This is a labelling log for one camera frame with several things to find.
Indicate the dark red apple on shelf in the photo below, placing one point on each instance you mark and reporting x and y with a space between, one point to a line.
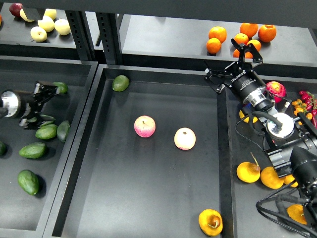
15 9

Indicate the black perforated shelf post left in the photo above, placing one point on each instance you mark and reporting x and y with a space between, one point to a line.
81 34

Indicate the red and orange cherry tomatoes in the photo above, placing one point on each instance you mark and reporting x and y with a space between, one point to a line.
306 104

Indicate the yellow pear upper right tray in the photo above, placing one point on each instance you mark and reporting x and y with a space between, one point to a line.
245 116

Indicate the orange top right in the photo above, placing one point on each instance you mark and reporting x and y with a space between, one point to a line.
267 33

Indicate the green avocado lower cluster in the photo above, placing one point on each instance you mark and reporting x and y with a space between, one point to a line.
33 151

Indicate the pale yellow apple back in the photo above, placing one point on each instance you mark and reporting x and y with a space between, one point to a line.
52 13

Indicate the small orange right centre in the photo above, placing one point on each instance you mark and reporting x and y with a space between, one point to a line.
255 43

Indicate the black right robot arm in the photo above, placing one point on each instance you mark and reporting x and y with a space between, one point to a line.
289 142

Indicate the pale yellow apple front left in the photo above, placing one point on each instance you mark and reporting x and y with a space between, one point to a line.
38 34

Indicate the orange top left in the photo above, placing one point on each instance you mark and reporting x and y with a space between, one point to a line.
218 32

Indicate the black centre tray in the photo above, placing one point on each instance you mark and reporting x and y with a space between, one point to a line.
120 185

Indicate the black perforated shelf post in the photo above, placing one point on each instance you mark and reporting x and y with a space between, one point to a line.
108 24
81 34

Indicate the pale yellow apple centre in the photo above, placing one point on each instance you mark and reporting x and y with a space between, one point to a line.
46 23

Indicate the pink red apple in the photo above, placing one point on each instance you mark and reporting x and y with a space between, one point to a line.
144 126

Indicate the yellow pear behind arm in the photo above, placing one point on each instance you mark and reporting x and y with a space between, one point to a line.
290 179

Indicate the green avocado middle cluster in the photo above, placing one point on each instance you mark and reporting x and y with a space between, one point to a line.
46 132

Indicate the dark avocado right of cluster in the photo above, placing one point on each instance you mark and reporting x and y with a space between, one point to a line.
63 130

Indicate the yellow pear with long stem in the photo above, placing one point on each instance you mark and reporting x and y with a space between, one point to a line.
249 172

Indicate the yellow pear tray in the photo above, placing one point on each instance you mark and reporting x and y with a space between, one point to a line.
245 116
270 179

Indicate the green avocado left tray top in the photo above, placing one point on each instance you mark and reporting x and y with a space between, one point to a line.
62 87

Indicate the black perforated shelf post right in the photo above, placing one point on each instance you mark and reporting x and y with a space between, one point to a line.
108 24

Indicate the dark avocado at left edge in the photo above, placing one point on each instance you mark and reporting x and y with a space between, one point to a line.
3 148

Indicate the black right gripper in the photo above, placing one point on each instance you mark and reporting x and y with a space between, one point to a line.
245 84

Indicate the green avocado at tray corner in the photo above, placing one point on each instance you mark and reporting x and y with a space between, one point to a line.
120 83

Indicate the small orange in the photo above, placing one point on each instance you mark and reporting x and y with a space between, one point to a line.
241 38
255 43

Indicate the orange top centre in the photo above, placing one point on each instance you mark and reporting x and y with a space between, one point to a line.
249 29

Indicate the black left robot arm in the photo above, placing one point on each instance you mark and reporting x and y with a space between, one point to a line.
27 106

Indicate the pale yellow apple half hidden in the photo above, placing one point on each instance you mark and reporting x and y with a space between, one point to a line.
24 17

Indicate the orange bottom front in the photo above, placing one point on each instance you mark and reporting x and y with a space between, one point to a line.
236 53

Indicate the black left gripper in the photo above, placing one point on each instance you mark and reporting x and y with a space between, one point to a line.
25 105

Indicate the black left tray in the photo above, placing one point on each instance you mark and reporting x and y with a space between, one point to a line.
23 215

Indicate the pale yellow apple right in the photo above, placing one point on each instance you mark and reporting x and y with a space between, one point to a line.
62 27

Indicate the pale yellow pink apple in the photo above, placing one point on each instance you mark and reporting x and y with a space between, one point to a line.
184 138

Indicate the yellow pear middle right tray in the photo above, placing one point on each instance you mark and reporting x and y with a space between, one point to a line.
270 179

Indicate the dark green avocado upper cluster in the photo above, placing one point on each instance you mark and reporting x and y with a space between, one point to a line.
40 120

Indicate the bright red apple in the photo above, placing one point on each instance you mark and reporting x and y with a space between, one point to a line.
277 89

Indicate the orange lower left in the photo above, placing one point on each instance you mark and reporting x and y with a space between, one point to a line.
213 45

